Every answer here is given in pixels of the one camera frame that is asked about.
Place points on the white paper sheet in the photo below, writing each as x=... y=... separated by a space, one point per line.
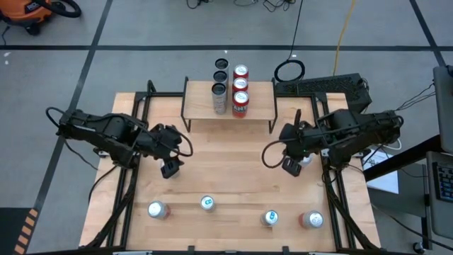
x=385 y=180

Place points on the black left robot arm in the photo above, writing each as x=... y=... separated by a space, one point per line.
x=106 y=131

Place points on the orange shop vacuum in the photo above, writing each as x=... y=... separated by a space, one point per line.
x=24 y=10

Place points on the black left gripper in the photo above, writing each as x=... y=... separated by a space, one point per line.
x=163 y=141

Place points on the slim silver blue can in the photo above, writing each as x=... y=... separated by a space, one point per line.
x=271 y=217
x=207 y=203
x=163 y=164

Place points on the red Fanta strawberry can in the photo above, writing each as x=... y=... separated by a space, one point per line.
x=241 y=71
x=240 y=106
x=240 y=83

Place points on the black mat with orange stripes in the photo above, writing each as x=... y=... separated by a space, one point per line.
x=10 y=230

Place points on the black metal rail frame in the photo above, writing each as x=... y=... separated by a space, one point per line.
x=166 y=94

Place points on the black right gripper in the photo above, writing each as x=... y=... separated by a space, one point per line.
x=299 y=140

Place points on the wooden shelf with black legs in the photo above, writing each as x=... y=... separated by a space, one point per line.
x=198 y=102

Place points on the black desk beam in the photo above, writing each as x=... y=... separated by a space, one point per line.
x=421 y=148

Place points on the black caster wheel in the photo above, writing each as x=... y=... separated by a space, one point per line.
x=418 y=246

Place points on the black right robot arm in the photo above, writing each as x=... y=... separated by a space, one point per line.
x=354 y=131

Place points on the black keyboard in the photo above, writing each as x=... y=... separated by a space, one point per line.
x=445 y=182

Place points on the grey monitor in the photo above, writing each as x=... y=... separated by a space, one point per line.
x=445 y=106

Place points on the tall white Celsius can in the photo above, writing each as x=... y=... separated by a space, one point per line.
x=220 y=76
x=221 y=64
x=219 y=101

